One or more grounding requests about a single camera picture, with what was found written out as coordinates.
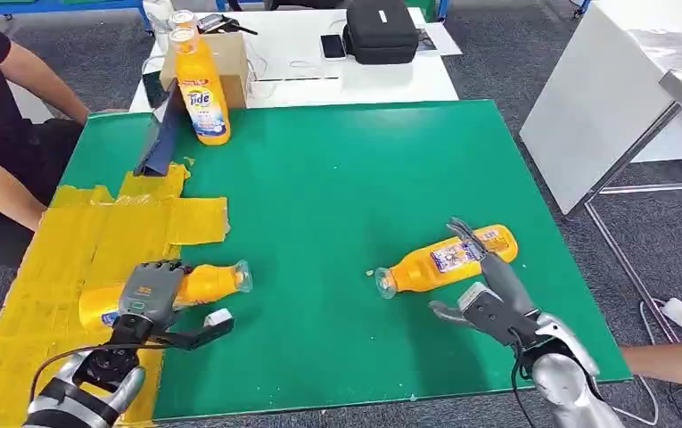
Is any smartphone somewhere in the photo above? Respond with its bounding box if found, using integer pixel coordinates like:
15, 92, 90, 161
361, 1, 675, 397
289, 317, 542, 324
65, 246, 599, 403
319, 33, 349, 62

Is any orange Tide bottle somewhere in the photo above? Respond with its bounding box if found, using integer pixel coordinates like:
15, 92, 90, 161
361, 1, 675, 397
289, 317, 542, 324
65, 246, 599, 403
167, 26, 233, 147

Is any orange bottle with blue label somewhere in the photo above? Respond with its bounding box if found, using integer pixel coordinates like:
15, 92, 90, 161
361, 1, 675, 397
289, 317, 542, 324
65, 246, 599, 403
373, 223, 520, 300

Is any blue metal rack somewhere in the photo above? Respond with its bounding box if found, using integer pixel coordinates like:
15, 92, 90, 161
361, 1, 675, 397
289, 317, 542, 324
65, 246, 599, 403
0, 0, 154, 17

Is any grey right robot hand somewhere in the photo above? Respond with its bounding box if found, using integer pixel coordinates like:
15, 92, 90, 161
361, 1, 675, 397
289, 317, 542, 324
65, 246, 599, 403
428, 217, 541, 349

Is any brown cardboard box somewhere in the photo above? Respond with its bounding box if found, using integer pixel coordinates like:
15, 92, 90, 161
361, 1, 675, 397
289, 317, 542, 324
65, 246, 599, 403
160, 31, 251, 111

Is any white desk with metal legs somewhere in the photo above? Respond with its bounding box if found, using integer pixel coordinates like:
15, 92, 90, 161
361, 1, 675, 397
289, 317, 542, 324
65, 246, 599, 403
519, 0, 682, 345

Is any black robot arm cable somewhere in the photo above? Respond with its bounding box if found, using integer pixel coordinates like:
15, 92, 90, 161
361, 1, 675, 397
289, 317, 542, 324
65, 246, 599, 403
28, 341, 161, 404

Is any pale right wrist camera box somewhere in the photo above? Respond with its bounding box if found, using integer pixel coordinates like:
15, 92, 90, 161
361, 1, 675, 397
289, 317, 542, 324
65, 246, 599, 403
457, 281, 494, 316

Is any white floor cable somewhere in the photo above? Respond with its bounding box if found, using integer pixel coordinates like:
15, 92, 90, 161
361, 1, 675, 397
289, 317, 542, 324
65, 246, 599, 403
627, 298, 682, 428

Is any yellow sheet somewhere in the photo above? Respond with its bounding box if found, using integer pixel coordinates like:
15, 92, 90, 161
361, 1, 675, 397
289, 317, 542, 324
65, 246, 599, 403
0, 162, 231, 428

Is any green table mat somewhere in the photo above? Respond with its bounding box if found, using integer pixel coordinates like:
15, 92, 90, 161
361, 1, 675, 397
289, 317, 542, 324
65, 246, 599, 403
59, 99, 635, 423

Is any white table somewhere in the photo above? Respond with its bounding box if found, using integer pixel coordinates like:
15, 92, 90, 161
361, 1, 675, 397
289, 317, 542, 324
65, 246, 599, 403
128, 6, 460, 114

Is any printed paper sheet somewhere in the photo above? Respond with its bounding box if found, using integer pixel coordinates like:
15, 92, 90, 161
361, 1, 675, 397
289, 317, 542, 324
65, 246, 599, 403
412, 22, 464, 58

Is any dark blue angled stand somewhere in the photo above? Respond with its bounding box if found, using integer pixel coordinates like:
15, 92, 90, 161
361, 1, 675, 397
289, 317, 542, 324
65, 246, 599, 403
133, 79, 185, 178

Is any black carry case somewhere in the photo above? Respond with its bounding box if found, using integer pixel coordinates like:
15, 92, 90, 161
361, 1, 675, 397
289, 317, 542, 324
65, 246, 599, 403
342, 0, 420, 66

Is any black handheld device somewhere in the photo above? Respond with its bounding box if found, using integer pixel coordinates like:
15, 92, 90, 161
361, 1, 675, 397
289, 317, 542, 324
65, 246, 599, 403
196, 12, 259, 37

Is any orange bottle with clear cap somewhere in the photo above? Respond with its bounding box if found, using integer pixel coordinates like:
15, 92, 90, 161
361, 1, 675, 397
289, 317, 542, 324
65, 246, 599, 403
78, 259, 255, 333
169, 9, 201, 32

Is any thin white cable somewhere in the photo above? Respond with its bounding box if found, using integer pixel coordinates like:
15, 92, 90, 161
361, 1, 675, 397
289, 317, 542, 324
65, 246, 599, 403
244, 41, 341, 103

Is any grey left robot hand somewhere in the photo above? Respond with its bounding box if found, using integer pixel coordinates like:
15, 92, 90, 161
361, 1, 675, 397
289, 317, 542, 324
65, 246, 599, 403
116, 259, 194, 342

